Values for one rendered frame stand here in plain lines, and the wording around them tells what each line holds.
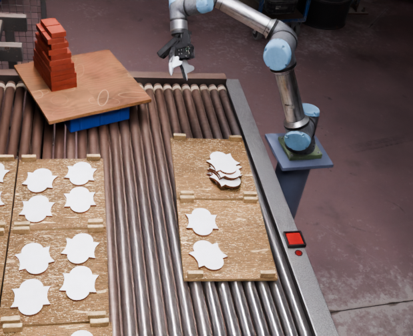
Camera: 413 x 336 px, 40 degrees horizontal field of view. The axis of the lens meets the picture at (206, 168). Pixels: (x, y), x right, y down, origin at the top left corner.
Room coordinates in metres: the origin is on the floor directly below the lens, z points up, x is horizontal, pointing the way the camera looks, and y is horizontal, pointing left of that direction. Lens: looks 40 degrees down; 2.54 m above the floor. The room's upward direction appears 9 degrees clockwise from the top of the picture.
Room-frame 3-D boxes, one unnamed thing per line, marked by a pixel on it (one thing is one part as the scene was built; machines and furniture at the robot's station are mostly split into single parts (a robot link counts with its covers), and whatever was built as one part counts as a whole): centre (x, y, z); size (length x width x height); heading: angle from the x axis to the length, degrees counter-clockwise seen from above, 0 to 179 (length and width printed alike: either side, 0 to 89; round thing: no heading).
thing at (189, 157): (1.94, -0.03, 0.93); 0.41 x 0.35 x 0.02; 13
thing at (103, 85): (2.28, 0.66, 1.03); 0.50 x 0.50 x 0.02; 37
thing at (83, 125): (2.23, 0.62, 0.97); 0.31 x 0.31 x 0.10; 37
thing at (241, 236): (1.52, -0.11, 0.93); 0.41 x 0.35 x 0.02; 12
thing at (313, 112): (2.25, -0.43, 1.06); 0.13 x 0.12 x 0.14; 166
